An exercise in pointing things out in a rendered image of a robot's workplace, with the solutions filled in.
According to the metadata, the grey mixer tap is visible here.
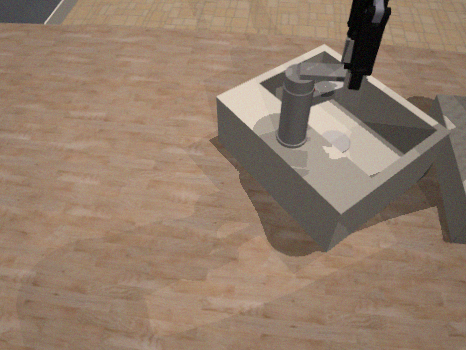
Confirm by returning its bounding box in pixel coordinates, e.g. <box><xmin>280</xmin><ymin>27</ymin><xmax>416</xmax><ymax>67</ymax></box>
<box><xmin>276</xmin><ymin>62</ymin><xmax>347</xmax><ymax>149</ymax></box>

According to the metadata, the beige rectangular sink basin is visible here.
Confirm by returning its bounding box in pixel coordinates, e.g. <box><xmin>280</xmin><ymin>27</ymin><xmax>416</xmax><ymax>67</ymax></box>
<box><xmin>216</xmin><ymin>44</ymin><xmax>451</xmax><ymax>252</ymax></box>

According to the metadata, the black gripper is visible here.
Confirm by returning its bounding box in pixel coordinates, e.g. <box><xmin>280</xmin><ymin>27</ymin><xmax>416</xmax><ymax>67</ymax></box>
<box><xmin>339</xmin><ymin>0</ymin><xmax>391</xmax><ymax>107</ymax></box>

